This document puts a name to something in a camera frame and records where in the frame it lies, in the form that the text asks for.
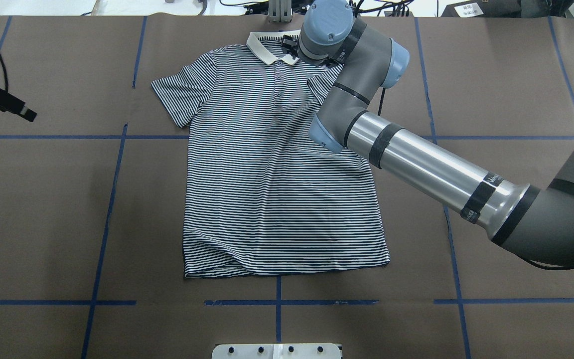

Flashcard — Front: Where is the aluminium extrusion frame post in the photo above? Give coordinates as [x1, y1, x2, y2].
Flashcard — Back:
[268, 0, 293, 23]

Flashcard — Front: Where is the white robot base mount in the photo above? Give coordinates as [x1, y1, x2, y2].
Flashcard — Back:
[211, 343, 343, 359]

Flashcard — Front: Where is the navy white striped polo shirt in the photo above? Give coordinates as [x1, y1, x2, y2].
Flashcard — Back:
[151, 32, 390, 278]

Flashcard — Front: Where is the black equipment box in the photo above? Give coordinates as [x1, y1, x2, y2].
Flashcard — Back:
[440, 0, 574, 18]

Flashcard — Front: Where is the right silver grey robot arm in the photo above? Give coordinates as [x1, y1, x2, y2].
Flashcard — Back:
[283, 0, 574, 270]

